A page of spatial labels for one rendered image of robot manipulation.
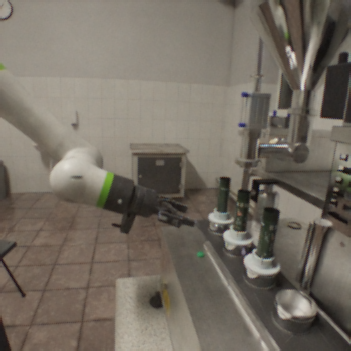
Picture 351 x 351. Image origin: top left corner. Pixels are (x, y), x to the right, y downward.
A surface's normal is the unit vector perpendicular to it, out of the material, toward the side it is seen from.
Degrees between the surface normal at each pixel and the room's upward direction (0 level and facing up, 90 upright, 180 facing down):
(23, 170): 90
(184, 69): 90
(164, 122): 90
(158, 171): 91
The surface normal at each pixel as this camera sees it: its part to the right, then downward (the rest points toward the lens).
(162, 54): 0.21, 0.26
